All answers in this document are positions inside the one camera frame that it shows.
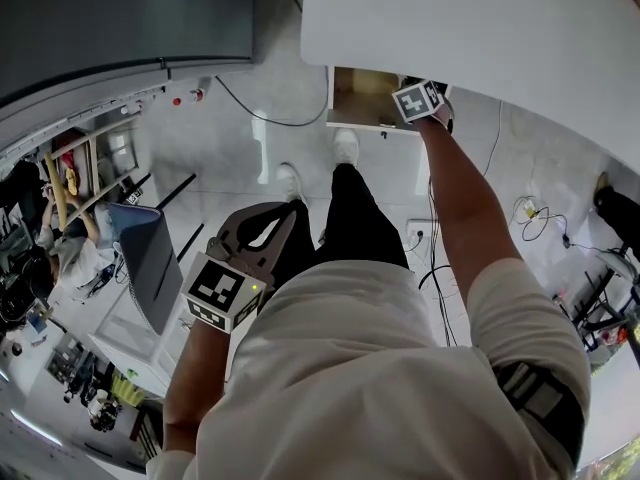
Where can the power strip yellow plug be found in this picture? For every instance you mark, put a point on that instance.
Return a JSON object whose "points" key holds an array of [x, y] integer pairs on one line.
{"points": [[527, 210]]}

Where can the person's right white shoe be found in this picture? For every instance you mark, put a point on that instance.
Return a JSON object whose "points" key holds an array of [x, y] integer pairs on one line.
{"points": [[346, 145]]}

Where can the person's black trousers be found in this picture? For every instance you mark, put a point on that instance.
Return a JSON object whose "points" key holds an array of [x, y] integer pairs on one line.
{"points": [[355, 218]]}

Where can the low white cabinet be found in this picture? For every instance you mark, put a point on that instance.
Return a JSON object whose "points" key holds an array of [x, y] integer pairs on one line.
{"points": [[135, 338]]}

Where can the white metal shelf rack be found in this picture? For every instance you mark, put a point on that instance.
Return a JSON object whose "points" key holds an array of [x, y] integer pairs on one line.
{"points": [[75, 113]]}

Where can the person's white shirt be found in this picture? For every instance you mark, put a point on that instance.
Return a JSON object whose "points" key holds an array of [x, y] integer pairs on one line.
{"points": [[375, 378]]}

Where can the person's left white shoe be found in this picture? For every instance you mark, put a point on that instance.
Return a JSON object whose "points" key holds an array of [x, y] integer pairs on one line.
{"points": [[290, 180]]}

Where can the white bottle red cap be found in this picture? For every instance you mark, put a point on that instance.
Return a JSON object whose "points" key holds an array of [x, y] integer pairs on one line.
{"points": [[196, 95]]}

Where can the white desk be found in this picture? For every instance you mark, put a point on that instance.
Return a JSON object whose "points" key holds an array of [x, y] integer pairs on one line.
{"points": [[450, 18]]}

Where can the person's right hand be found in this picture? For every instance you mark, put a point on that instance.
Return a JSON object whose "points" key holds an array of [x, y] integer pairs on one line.
{"points": [[445, 114]]}

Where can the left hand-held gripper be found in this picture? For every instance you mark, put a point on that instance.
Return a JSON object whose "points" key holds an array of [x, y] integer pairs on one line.
{"points": [[220, 288]]}

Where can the person's right forearm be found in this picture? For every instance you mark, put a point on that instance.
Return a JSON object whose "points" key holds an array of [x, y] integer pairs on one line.
{"points": [[465, 208]]}

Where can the dark grey board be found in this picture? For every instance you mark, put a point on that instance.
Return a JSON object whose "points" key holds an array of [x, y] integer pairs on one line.
{"points": [[150, 263]]}

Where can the person's white shoe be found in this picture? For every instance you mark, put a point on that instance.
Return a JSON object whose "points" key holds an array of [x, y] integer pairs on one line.
{"points": [[290, 180], [346, 145]]}

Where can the white wooden drawer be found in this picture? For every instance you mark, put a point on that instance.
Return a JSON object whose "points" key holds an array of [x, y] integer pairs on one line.
{"points": [[360, 103]]}

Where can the white power strip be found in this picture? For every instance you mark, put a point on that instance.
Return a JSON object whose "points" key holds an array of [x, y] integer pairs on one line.
{"points": [[417, 229]]}

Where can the grey metal cabinet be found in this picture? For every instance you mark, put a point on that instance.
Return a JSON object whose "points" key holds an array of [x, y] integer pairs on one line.
{"points": [[125, 18]]}

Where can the black metal stand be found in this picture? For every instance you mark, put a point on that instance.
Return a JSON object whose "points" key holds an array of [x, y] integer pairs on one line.
{"points": [[600, 298]]}

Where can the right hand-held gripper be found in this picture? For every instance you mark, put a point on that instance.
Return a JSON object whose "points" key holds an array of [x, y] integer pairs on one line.
{"points": [[415, 102]]}

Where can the person's left forearm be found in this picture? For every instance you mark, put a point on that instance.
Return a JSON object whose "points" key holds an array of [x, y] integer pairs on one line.
{"points": [[200, 378]]}

